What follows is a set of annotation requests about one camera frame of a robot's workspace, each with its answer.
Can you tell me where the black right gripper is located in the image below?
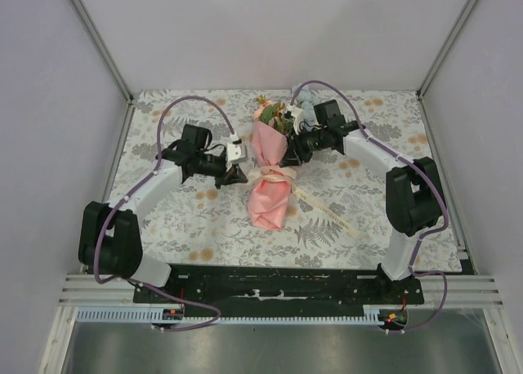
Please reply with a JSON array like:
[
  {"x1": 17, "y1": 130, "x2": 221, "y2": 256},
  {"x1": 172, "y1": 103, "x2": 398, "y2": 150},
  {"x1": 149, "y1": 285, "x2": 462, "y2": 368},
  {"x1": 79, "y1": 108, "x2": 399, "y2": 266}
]
[{"x1": 279, "y1": 126, "x2": 328, "y2": 169}]

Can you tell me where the cream ribbon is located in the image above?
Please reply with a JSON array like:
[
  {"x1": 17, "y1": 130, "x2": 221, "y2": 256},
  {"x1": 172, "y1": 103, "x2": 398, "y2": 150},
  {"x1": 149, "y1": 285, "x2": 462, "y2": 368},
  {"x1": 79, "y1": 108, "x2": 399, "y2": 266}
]
[{"x1": 248, "y1": 166, "x2": 368, "y2": 239}]

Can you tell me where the pink wrapping paper sheet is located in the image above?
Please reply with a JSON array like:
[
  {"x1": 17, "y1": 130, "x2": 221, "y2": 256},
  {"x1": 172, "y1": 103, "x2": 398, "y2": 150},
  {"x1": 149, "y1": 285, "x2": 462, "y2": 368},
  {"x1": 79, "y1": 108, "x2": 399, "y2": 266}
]
[{"x1": 248, "y1": 121, "x2": 297, "y2": 231}]

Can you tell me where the orange fake rose stem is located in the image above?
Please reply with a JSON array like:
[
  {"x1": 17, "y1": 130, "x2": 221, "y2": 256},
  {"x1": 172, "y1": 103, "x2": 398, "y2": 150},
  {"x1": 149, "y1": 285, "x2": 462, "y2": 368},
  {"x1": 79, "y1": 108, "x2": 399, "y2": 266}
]
[{"x1": 253, "y1": 95, "x2": 286, "y2": 125}]

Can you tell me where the blue fake hydrangea stem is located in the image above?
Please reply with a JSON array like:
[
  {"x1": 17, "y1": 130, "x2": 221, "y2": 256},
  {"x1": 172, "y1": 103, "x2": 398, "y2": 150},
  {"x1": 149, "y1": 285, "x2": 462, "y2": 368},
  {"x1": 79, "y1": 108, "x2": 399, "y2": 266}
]
[{"x1": 293, "y1": 86, "x2": 320, "y2": 120}]

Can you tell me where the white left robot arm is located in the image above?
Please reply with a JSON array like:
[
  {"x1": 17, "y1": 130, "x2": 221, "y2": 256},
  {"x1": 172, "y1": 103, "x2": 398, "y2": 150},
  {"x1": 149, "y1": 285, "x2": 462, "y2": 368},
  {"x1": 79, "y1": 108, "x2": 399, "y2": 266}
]
[{"x1": 78, "y1": 124, "x2": 248, "y2": 303}]

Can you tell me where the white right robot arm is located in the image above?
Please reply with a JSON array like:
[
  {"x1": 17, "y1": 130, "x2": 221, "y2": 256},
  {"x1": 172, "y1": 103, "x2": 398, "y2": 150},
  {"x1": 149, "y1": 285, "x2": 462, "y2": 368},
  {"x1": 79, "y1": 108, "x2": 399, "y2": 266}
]
[{"x1": 280, "y1": 100, "x2": 449, "y2": 304}]

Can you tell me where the floral patterned table mat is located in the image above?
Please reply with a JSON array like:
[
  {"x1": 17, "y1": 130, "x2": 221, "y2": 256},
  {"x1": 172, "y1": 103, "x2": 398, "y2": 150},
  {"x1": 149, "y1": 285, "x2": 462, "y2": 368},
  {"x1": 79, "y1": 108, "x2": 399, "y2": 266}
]
[{"x1": 90, "y1": 88, "x2": 463, "y2": 269}]

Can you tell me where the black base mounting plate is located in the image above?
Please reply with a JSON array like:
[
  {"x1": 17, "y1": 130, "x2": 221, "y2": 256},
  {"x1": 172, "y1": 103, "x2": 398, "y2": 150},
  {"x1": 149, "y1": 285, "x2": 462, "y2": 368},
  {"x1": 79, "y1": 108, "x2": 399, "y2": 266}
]
[{"x1": 124, "y1": 262, "x2": 426, "y2": 314}]

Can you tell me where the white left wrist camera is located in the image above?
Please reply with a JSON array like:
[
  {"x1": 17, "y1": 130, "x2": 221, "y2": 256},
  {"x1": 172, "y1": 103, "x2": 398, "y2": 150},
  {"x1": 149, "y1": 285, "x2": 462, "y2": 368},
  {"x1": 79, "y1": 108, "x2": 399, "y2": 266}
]
[{"x1": 226, "y1": 134, "x2": 248, "y2": 164}]

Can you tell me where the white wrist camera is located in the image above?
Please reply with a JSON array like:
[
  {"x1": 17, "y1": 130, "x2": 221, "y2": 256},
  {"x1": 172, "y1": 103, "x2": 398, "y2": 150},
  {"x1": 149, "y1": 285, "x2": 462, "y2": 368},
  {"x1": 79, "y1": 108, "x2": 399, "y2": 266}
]
[
  {"x1": 283, "y1": 105, "x2": 304, "y2": 134},
  {"x1": 226, "y1": 134, "x2": 248, "y2": 164}
]

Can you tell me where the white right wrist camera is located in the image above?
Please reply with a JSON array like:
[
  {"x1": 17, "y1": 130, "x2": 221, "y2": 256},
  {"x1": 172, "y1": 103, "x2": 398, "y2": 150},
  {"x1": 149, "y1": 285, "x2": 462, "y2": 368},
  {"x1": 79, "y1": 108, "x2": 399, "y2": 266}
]
[{"x1": 283, "y1": 105, "x2": 304, "y2": 134}]

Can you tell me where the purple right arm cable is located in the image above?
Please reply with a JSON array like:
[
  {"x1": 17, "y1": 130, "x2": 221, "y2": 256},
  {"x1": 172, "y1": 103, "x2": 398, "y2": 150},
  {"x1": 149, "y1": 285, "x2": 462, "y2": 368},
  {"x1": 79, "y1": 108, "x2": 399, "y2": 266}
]
[{"x1": 289, "y1": 79, "x2": 450, "y2": 336}]

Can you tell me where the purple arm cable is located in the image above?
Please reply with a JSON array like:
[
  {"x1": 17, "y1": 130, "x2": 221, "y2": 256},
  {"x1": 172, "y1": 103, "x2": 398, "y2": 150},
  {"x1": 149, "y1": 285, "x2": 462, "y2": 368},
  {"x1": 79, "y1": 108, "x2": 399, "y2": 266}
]
[
  {"x1": 289, "y1": 79, "x2": 450, "y2": 336},
  {"x1": 92, "y1": 96, "x2": 242, "y2": 333}
]

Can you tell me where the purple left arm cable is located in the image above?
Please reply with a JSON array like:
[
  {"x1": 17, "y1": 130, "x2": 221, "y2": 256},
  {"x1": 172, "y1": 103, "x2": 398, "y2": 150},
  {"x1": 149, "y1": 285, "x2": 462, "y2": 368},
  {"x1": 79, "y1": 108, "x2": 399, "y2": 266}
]
[{"x1": 92, "y1": 96, "x2": 242, "y2": 333}]

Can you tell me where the white slotted cable duct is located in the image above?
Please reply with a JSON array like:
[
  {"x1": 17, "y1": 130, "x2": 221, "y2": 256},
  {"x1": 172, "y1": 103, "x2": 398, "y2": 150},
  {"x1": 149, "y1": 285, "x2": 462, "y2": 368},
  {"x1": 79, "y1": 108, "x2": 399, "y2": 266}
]
[{"x1": 76, "y1": 306, "x2": 387, "y2": 326}]

